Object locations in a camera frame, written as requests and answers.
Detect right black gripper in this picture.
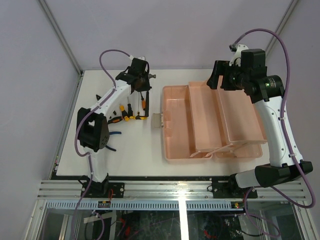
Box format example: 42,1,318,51
206,60,250,91

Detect claw hammer black handle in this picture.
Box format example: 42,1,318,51
144,73,157,118

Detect pink plastic tool box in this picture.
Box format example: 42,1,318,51
152,81,267,162

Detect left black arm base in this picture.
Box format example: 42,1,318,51
84,175,125,200

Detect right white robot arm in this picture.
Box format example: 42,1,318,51
206,44,313,198

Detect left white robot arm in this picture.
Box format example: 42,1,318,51
74,56,153,198

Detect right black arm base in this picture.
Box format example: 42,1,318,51
207,174,250,199

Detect long black orange screwdriver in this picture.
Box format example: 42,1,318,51
107,116,123,124

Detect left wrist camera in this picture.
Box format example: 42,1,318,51
129,55,146,61

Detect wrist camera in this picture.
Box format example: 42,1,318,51
129,55,146,61
229,44,249,67

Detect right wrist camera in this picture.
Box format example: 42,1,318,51
229,44,249,67

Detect orange handled black screwdriver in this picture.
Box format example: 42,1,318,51
140,92,146,110

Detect blue handled cutting pliers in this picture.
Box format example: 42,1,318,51
105,131,122,152

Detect left aluminium frame post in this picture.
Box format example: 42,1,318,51
36,0,83,76

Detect aluminium frame post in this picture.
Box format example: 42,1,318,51
265,0,301,56
36,0,83,76

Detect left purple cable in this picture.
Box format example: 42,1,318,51
70,49,137,240

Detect purple cable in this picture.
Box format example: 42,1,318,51
70,49,137,240
228,28,317,237

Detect right aluminium frame post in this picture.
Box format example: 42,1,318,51
265,0,301,56

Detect aluminium mounting rail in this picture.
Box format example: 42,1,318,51
37,180,309,201

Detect slotted cable duct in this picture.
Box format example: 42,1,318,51
46,199,243,211

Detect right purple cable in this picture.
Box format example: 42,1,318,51
228,28,317,237

